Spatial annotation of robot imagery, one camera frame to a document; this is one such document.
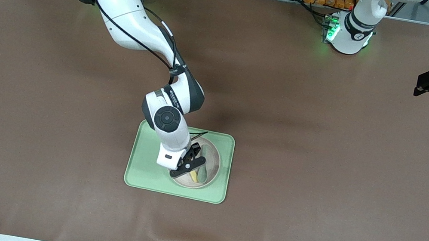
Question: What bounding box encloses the light green rectangular tray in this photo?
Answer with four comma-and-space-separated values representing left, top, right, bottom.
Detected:
122, 116, 237, 206

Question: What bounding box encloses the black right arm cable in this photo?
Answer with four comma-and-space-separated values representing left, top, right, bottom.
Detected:
69, 0, 232, 142

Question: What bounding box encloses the beige round plate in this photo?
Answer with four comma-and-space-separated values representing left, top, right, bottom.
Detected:
168, 133, 225, 193

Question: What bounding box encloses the pale green plastic spoon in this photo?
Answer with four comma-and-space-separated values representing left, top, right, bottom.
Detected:
193, 144, 213, 184

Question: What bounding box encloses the brown table mat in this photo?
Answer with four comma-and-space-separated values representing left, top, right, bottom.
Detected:
0, 0, 429, 241

